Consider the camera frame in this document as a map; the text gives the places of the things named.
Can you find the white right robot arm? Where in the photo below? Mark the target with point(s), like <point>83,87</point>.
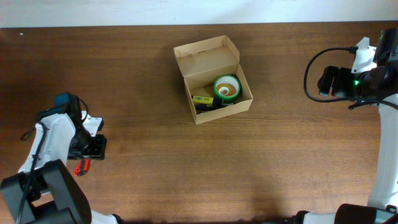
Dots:
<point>382,202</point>

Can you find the yellow tape roll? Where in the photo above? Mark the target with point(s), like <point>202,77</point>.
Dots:
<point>226,89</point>

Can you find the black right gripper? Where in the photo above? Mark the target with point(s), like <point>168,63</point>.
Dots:
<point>341,74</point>

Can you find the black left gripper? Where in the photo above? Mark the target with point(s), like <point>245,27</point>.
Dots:
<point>97,152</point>

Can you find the green tape roll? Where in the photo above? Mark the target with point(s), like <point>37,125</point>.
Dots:
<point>231,79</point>

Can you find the cardboard box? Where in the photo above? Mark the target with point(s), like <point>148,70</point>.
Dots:
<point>201,63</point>

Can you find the yellow highlighter pen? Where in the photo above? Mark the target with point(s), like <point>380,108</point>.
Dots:
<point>207,100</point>

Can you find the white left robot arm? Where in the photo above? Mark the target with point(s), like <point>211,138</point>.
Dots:
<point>43,190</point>

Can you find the orange pen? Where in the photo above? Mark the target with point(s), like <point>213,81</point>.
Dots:
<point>82,167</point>

